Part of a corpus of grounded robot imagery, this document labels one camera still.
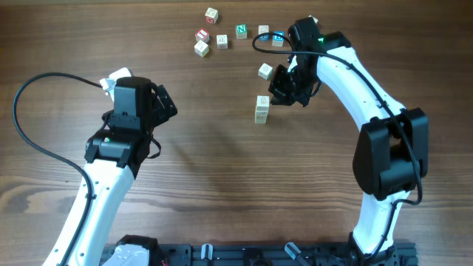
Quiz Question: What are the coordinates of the O letter wooden block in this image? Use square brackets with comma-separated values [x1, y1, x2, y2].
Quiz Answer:
[258, 63, 273, 81]

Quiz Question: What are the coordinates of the plain S wooden block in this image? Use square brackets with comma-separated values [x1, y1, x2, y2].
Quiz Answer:
[256, 95, 270, 112]

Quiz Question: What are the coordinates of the W letter wooden block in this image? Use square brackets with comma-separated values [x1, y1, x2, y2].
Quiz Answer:
[255, 110, 268, 117]

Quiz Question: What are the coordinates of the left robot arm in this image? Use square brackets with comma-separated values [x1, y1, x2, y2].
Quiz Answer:
[45, 77, 177, 265]

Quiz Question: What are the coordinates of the blue L letter block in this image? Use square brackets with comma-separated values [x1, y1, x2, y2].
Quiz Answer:
[272, 31, 285, 47]

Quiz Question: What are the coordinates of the blue-sided C block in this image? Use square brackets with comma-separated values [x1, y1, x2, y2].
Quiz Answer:
[258, 25, 270, 41]

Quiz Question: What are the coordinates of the green N letter block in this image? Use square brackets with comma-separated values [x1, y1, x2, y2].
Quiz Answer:
[236, 24, 248, 40]

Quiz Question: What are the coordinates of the far right top block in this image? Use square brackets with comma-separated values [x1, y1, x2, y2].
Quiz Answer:
[308, 15, 319, 24]

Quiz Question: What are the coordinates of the M letter wooden block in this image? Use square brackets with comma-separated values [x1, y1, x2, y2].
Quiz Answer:
[216, 35, 228, 50]

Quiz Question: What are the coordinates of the plain block yellow side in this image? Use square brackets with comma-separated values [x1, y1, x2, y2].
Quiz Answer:
[194, 40, 210, 58]

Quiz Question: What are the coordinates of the red I letter block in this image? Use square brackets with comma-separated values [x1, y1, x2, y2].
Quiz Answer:
[195, 28, 210, 43]

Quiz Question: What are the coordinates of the top red-edged wooden block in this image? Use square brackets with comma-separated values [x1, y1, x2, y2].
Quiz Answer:
[205, 7, 219, 24]

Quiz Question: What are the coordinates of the right camera cable black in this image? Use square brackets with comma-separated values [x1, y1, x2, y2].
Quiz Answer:
[251, 32, 423, 259]

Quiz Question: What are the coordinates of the camera cable black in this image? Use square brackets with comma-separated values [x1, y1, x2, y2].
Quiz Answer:
[251, 32, 423, 259]
[1, 77, 111, 265]

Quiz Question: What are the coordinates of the left camera cable black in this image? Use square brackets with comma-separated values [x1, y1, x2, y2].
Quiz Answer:
[1, 77, 111, 265]

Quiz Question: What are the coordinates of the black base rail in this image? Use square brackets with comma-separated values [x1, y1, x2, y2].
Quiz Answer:
[160, 242, 419, 266]

